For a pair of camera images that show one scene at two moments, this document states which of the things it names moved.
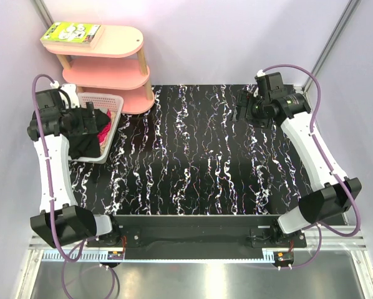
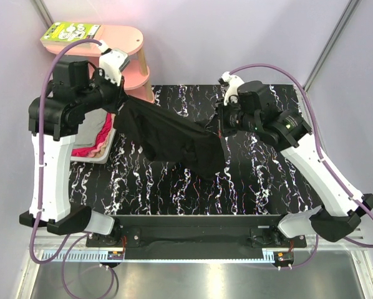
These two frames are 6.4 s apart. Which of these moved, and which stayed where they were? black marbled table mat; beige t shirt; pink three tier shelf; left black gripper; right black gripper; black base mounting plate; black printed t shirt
Moved: right black gripper; black printed t shirt; left black gripper
Stayed: beige t shirt; pink three tier shelf; black marbled table mat; black base mounting plate
